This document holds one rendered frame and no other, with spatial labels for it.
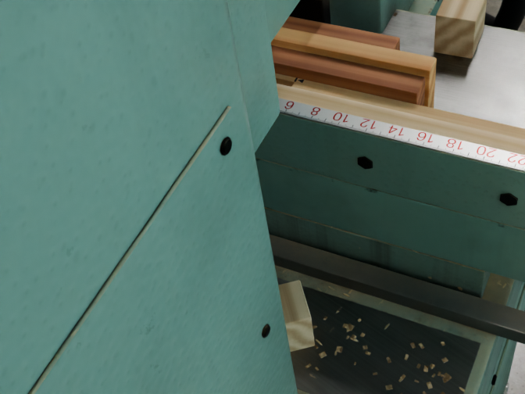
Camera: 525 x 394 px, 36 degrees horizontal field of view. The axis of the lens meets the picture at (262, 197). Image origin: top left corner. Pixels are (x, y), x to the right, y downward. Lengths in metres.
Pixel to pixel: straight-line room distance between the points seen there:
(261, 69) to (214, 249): 0.14
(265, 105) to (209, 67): 0.16
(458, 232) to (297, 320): 0.13
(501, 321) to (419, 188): 0.13
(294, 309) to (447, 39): 0.26
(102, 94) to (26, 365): 0.09
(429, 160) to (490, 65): 0.16
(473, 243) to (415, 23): 0.22
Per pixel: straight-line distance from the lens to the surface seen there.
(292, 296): 0.61
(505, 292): 0.66
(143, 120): 0.28
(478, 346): 0.63
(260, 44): 0.45
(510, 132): 0.58
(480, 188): 0.55
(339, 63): 0.61
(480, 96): 0.66
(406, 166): 0.56
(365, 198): 0.60
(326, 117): 0.56
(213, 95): 0.32
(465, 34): 0.68
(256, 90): 0.46
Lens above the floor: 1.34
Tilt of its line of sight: 49 degrees down
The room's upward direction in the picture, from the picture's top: 10 degrees counter-clockwise
